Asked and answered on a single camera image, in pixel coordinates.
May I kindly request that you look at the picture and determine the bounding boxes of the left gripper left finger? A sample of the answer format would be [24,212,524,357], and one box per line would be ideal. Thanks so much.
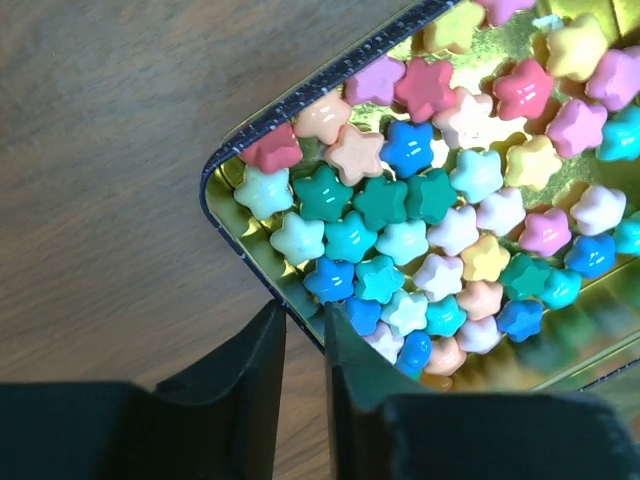
[134,300,286,479]

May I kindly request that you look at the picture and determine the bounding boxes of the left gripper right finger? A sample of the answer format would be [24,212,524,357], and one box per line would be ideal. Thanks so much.
[325,305,620,479]

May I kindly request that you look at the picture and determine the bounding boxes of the star candy tin box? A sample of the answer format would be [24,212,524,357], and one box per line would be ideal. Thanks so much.
[200,1,639,393]

